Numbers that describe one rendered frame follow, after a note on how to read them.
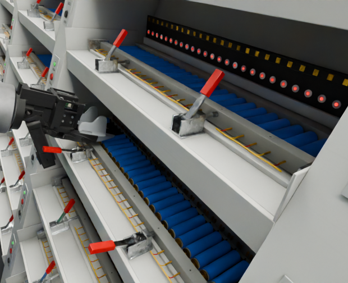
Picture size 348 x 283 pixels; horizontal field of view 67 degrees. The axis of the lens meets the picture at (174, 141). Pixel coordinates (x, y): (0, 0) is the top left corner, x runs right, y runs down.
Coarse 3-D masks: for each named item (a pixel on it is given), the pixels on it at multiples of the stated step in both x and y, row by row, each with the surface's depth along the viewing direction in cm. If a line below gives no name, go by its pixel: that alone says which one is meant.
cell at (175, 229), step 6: (198, 216) 45; (186, 222) 44; (192, 222) 44; (198, 222) 44; (204, 222) 45; (174, 228) 42; (180, 228) 42; (186, 228) 43; (192, 228) 44; (174, 234) 42; (180, 234) 42
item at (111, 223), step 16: (64, 144) 62; (80, 144) 63; (64, 160) 60; (80, 176) 53; (96, 176) 54; (80, 192) 52; (96, 192) 50; (112, 192) 50; (96, 208) 46; (112, 208) 47; (96, 224) 47; (112, 224) 44; (128, 224) 44; (112, 256) 42; (144, 256) 39; (240, 256) 42; (128, 272) 37; (144, 272) 37; (160, 272) 37
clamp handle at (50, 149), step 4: (44, 148) 52; (48, 148) 53; (52, 148) 53; (56, 148) 54; (60, 148) 55; (76, 148) 56; (48, 152) 53; (52, 152) 53; (56, 152) 54; (60, 152) 54; (64, 152) 55; (68, 152) 56; (72, 152) 56; (76, 152) 57
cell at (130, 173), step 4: (140, 168) 55; (144, 168) 55; (148, 168) 55; (152, 168) 56; (128, 172) 53; (132, 172) 53; (136, 172) 54; (140, 172) 54; (144, 172) 55; (128, 176) 53; (132, 176) 53
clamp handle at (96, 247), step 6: (132, 234) 39; (120, 240) 38; (126, 240) 38; (132, 240) 39; (90, 246) 34; (96, 246) 35; (102, 246) 35; (108, 246) 36; (114, 246) 36; (120, 246) 37; (90, 252) 34; (96, 252) 35
